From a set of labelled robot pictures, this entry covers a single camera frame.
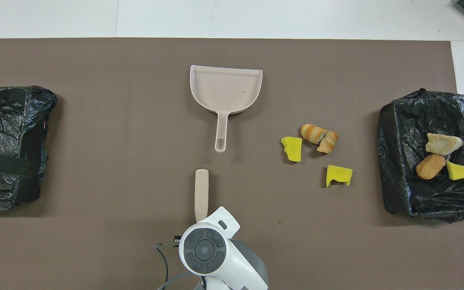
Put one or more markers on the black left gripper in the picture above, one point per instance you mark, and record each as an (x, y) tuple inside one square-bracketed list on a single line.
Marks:
[(10, 165)]

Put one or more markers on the beige hand brush black bristles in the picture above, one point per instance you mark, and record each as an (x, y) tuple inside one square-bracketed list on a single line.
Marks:
[(201, 189)]

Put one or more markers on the beige plastic dustpan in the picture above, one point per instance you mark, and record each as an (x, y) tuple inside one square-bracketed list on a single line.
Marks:
[(226, 90)]

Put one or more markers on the brown oval bread roll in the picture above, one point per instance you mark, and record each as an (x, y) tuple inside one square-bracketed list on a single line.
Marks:
[(430, 167)]

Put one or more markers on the pale dumpling pastry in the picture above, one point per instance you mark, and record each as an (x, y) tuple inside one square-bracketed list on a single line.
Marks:
[(441, 143)]

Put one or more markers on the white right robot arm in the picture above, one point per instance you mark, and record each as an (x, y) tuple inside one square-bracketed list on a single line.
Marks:
[(216, 262)]

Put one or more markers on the bin lined with black bag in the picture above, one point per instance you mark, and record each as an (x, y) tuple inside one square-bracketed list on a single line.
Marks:
[(401, 161), (6, 112)]

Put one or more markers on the brown table mat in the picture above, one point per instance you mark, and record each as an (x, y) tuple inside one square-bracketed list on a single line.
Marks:
[(95, 241)]

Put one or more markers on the yellow cheese wedge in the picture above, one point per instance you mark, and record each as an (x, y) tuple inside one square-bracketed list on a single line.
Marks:
[(292, 148)]

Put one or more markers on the golden striped croissant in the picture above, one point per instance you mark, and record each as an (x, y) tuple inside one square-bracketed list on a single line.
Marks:
[(314, 133)]

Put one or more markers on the yellow notched cheese piece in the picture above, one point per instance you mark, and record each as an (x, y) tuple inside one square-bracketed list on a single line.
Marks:
[(336, 174)]

